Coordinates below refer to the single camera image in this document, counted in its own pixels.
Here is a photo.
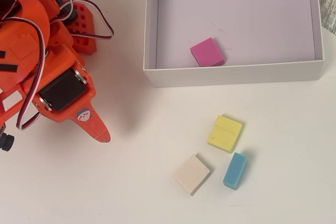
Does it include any orange gripper black servo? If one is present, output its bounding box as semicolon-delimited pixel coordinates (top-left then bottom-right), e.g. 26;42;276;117
33;62;111;144

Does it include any pink foam cuboid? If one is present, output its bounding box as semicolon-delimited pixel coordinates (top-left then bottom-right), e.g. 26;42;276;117
189;37;225;68

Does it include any white foam cuboid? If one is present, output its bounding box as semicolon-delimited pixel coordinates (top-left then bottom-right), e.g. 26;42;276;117
172;153;214;197

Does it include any yellow foam cuboid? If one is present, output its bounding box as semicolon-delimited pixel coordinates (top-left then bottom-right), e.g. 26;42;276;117
206;114;243;154

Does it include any blue foam cuboid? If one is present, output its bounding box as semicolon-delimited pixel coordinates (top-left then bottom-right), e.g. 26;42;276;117
222;151;248;190

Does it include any white cardboard box bin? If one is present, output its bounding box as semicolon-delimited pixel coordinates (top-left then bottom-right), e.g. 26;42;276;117
142;0;326;88

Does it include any servo wire at gripper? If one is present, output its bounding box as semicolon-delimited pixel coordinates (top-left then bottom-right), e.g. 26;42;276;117
0;16;52;132

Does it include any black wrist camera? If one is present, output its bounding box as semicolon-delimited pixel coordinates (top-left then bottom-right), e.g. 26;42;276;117
0;123;15;153

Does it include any long looping servo wire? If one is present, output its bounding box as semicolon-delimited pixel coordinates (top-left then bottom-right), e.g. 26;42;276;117
65;0;115;41

